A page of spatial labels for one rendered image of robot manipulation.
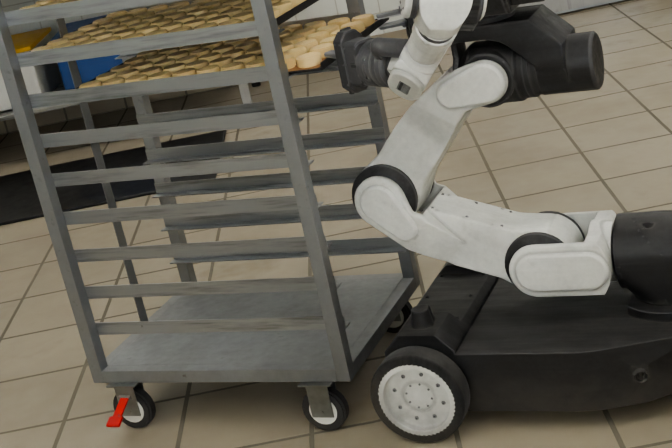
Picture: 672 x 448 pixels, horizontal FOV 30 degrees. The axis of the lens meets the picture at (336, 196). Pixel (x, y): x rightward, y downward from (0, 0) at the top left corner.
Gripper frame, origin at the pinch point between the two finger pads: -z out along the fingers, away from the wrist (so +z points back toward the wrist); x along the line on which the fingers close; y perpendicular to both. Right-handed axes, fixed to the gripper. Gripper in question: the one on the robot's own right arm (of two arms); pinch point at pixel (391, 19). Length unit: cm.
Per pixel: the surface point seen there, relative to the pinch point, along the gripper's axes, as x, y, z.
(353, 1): 4.1, -9.1, -6.1
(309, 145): -28.1, -17.9, -22.1
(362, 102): -19.0, -10.2, -8.6
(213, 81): -0.1, 19.6, -40.5
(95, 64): -43, -279, -87
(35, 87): -47, -282, -114
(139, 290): -45, 4, -67
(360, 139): -27.8, -11.4, -10.7
